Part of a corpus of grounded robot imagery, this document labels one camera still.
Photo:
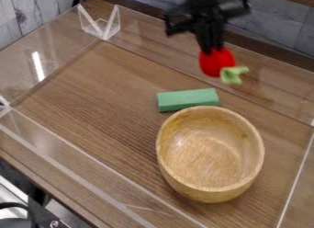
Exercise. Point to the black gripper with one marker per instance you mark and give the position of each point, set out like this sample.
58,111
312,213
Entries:
200,15

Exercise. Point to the red plush fruit green stem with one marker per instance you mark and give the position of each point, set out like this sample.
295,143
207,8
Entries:
219,65

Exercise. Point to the green rectangular block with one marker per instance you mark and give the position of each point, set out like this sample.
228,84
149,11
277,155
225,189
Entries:
176,100

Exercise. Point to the wooden bowl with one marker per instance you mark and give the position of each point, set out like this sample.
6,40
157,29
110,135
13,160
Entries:
211,153

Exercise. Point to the black equipment under table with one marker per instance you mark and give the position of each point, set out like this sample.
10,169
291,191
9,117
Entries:
27,213

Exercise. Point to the clear acrylic corner bracket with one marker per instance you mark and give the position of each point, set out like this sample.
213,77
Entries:
101,28

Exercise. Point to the clear acrylic tray enclosure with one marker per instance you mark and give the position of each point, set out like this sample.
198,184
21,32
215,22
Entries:
80,127

